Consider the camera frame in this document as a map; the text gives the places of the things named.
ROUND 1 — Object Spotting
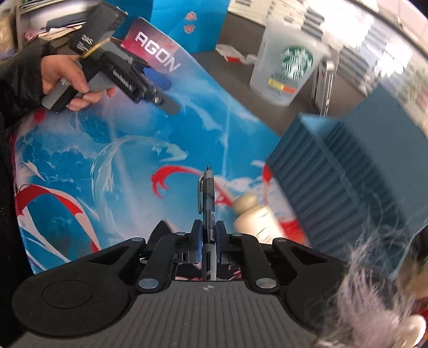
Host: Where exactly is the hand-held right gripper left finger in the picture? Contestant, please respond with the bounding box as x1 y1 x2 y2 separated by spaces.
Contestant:
80 219 203 295

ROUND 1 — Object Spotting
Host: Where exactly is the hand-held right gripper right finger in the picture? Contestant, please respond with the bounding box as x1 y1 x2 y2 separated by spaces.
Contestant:
216 221 345 295

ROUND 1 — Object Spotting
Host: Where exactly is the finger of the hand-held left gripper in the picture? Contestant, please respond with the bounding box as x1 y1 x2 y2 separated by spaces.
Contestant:
131 56 170 91
151 91 181 116

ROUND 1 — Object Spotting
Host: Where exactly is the black pen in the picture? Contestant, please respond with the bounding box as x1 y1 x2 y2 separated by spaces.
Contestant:
198 165 217 281

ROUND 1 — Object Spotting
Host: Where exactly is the blue ribbed storage box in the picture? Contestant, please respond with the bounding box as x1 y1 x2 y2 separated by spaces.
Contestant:
266 84 428 282

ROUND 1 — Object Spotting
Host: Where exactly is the person's left forearm black sleeve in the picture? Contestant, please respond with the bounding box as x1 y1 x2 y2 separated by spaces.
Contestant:
0 43 58 118

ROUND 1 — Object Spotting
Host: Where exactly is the person's left hand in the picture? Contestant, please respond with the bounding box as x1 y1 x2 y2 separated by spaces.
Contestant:
41 54 116 112

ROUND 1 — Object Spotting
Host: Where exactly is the white bottle with round cap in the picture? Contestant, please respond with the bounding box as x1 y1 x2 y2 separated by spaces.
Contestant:
232 195 285 245

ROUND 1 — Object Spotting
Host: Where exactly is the blue paper gift bag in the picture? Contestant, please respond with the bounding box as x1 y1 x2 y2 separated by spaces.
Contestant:
107 0 231 54

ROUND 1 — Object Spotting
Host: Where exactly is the blue and red printed mat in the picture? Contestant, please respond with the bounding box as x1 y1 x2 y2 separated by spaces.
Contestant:
10 17 315 278

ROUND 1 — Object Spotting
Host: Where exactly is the red and white paper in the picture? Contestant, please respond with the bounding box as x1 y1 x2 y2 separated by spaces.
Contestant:
216 43 259 65

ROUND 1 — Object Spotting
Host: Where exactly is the clear plastic cup green logo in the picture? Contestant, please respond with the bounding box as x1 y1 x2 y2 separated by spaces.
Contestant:
249 15 330 107

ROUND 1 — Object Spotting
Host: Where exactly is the black and white carton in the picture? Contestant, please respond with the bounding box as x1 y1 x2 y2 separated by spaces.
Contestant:
311 61 339 118

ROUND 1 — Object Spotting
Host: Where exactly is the grey fur trim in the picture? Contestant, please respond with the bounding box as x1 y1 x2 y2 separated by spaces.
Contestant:
312 228 428 348

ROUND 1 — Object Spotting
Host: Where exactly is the white wall shelf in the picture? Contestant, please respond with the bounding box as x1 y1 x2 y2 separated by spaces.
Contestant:
13 0 101 47

